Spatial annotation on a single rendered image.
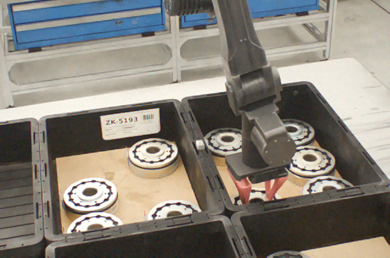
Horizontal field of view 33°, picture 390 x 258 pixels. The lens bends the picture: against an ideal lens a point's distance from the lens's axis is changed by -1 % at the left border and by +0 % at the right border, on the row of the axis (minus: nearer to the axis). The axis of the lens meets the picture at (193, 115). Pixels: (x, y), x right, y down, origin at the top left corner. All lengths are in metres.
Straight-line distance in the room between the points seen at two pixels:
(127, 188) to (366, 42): 2.77
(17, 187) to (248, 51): 0.59
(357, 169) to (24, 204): 0.65
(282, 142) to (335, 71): 1.03
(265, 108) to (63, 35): 2.18
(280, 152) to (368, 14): 3.30
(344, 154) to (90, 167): 0.52
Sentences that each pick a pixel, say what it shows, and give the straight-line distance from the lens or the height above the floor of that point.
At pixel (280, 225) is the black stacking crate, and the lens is 1.15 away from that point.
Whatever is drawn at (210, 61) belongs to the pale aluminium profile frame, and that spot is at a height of 0.13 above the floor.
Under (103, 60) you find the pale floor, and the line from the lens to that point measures 3.73.
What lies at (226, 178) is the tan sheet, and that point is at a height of 0.83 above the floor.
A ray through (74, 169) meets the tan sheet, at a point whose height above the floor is 0.83.
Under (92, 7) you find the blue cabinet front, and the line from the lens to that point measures 3.16.
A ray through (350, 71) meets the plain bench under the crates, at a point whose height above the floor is 0.70.
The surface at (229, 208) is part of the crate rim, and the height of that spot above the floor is 0.93.
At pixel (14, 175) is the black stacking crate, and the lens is 1.43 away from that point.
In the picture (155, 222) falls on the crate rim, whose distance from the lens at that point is 1.10.
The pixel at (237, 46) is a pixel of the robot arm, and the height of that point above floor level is 1.20.
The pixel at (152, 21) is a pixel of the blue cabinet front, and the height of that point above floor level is 0.37.
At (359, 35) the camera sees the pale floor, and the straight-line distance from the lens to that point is 4.04.
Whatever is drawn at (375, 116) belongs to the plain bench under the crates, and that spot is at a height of 0.70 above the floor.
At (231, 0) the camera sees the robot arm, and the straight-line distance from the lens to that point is 1.01.
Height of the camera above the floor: 1.64
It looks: 31 degrees down
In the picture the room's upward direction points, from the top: 2 degrees counter-clockwise
